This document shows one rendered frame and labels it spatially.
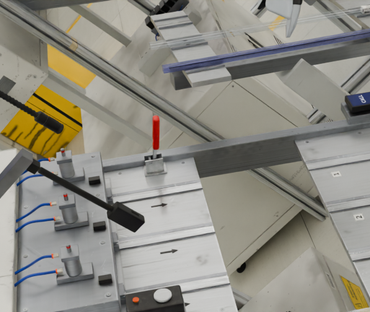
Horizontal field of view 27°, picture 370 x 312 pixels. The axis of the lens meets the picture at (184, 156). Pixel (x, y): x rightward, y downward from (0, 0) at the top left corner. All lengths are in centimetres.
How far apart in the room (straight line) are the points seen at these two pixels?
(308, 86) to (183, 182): 40
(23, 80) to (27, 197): 93
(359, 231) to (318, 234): 134
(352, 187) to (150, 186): 33
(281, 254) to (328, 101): 110
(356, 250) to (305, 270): 40
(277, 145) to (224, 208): 111
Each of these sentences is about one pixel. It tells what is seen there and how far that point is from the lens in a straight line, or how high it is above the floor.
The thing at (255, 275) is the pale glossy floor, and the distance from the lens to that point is 267.
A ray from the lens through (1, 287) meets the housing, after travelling 107.
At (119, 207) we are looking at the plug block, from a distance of 96.
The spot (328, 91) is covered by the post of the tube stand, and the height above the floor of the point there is 73.
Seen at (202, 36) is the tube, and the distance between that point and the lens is 147.
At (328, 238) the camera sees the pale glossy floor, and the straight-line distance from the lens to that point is 250.
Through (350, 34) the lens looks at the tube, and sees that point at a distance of 145.
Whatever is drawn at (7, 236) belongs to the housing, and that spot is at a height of 124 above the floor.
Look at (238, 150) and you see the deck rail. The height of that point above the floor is 92.
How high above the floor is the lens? 164
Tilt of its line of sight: 29 degrees down
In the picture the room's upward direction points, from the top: 58 degrees counter-clockwise
